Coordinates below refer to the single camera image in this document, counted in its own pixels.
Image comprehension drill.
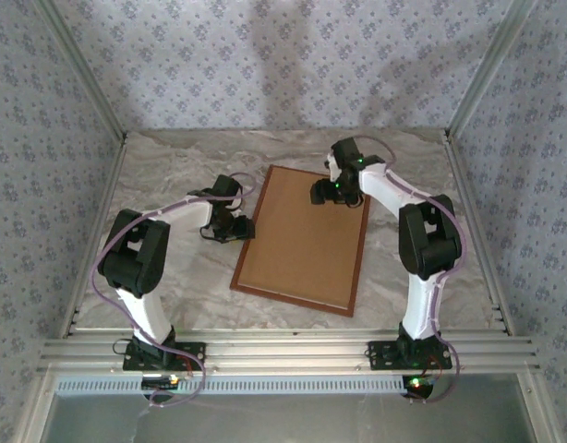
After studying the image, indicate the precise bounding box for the brown fibreboard backing board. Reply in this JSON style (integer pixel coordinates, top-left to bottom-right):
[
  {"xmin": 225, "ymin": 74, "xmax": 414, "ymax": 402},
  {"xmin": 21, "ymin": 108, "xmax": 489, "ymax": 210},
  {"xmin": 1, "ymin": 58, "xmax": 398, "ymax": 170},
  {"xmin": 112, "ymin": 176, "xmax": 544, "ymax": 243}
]
[{"xmin": 236, "ymin": 167, "xmax": 368, "ymax": 311}]

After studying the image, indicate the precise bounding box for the brown wooden picture frame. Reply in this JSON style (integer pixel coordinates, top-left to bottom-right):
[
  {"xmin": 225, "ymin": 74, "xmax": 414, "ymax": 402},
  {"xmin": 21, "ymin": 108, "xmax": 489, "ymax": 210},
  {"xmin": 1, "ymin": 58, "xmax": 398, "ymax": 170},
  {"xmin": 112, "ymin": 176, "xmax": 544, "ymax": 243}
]
[{"xmin": 229, "ymin": 164, "xmax": 372, "ymax": 318}]

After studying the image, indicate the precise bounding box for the small controller circuit board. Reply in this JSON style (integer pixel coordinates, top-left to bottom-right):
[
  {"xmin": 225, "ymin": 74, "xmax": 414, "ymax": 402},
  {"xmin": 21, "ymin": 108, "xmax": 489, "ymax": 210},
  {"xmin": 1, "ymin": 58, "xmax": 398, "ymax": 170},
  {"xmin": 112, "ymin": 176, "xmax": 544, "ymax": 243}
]
[
  {"xmin": 141, "ymin": 374, "xmax": 181, "ymax": 391},
  {"xmin": 402, "ymin": 374, "xmax": 440, "ymax": 401}
]

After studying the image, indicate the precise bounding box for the grey metal sheet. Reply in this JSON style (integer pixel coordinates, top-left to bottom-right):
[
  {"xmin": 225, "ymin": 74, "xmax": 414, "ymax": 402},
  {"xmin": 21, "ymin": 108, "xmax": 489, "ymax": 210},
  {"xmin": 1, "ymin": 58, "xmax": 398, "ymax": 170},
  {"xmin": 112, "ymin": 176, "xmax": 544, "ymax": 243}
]
[{"xmin": 38, "ymin": 394, "xmax": 541, "ymax": 443}]

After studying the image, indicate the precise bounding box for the aluminium side rail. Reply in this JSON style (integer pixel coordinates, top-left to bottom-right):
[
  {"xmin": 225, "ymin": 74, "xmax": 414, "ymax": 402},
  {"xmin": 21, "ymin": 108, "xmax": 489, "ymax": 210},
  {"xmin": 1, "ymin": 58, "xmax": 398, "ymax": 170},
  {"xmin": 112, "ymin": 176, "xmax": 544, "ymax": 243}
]
[
  {"xmin": 56, "ymin": 136, "xmax": 130, "ymax": 341},
  {"xmin": 442, "ymin": 131, "xmax": 518, "ymax": 337}
]

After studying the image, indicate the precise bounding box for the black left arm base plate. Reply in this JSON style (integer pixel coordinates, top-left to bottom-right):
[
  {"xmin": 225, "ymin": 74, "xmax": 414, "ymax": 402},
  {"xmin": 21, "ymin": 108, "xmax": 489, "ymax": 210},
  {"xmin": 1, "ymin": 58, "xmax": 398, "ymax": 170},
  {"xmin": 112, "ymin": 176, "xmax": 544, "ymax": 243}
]
[{"xmin": 122, "ymin": 341, "xmax": 207, "ymax": 372}]

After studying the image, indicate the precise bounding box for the aluminium mounting rail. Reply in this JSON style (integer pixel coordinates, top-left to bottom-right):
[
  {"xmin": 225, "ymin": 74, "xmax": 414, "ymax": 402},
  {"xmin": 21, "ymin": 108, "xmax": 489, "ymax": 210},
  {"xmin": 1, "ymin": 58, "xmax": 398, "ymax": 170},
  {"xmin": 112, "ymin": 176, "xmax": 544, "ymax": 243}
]
[{"xmin": 37, "ymin": 328, "xmax": 541, "ymax": 374}]

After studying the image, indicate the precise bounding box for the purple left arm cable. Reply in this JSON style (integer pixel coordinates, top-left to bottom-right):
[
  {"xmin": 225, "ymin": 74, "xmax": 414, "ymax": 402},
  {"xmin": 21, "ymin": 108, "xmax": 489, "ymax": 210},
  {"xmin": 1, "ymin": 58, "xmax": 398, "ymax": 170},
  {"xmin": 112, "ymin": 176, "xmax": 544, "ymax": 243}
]
[{"xmin": 91, "ymin": 171, "xmax": 259, "ymax": 410}]

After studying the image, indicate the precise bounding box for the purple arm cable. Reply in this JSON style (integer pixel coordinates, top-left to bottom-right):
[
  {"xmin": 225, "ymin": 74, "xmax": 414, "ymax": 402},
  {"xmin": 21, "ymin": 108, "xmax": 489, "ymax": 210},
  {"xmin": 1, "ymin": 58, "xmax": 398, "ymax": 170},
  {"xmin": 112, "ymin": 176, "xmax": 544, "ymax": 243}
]
[
  {"xmin": 91, "ymin": 171, "xmax": 259, "ymax": 410},
  {"xmin": 355, "ymin": 135, "xmax": 463, "ymax": 405}
]

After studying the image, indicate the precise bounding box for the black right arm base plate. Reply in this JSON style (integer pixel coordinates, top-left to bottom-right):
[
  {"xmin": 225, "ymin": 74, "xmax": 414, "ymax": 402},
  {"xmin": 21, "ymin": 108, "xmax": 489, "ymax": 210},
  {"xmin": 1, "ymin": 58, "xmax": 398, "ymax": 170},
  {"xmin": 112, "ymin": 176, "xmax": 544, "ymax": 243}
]
[{"xmin": 367, "ymin": 340, "xmax": 453, "ymax": 371}]

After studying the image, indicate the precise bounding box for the grey slotted cable duct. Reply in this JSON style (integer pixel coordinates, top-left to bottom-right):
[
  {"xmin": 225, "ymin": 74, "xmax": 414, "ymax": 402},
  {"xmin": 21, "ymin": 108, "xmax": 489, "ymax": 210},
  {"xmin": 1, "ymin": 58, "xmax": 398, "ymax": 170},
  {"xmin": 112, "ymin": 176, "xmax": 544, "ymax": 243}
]
[{"xmin": 54, "ymin": 374, "xmax": 407, "ymax": 397}]

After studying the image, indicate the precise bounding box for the aluminium corner post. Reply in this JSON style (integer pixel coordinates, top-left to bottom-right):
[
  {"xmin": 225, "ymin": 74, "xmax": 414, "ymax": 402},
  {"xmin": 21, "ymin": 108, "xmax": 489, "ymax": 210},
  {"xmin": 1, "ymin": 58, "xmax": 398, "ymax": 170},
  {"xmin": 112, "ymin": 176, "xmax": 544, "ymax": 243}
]
[
  {"xmin": 36, "ymin": 0, "xmax": 128, "ymax": 142},
  {"xmin": 445, "ymin": 0, "xmax": 539, "ymax": 139}
]

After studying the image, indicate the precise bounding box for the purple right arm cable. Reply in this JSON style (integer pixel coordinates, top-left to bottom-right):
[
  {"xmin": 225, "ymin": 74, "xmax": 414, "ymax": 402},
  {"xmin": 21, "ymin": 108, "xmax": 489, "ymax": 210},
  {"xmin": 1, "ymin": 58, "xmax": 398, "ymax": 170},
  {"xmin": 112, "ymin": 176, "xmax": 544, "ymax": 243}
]
[{"xmin": 355, "ymin": 135, "xmax": 463, "ymax": 405}]

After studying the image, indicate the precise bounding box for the aluminium lower frame beam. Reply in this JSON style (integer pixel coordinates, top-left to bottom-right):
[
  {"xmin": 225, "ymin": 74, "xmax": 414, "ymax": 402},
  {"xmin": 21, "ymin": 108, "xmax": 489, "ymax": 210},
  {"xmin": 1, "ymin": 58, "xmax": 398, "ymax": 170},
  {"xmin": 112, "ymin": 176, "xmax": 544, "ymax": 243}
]
[
  {"xmin": 13, "ymin": 373, "xmax": 58, "ymax": 443},
  {"xmin": 518, "ymin": 372, "xmax": 564, "ymax": 443}
]

